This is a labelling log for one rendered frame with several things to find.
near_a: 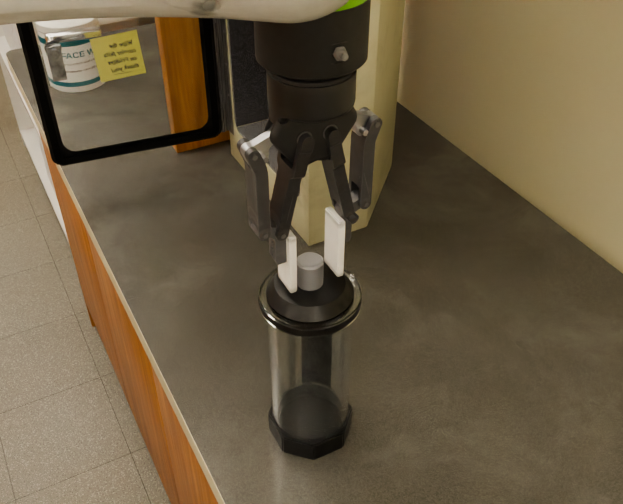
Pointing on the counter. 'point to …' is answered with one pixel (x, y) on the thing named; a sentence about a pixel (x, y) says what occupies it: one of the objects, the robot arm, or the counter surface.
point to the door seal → (130, 145)
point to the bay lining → (246, 74)
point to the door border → (131, 141)
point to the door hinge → (224, 75)
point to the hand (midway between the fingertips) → (311, 251)
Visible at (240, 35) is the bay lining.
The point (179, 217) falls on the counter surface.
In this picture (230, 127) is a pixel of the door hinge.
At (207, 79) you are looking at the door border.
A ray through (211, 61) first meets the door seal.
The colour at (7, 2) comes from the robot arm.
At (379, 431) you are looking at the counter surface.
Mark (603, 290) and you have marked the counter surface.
